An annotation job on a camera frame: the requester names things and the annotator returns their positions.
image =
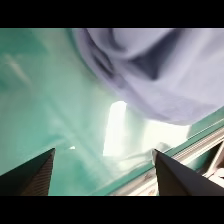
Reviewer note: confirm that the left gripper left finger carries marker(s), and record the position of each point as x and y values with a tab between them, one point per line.
31	178

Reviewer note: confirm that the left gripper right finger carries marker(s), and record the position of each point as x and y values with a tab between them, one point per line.
181	180

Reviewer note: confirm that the light blue shirt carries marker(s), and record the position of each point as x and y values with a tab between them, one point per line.
160	70

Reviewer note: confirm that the silver frame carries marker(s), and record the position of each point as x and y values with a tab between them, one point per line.
200	156

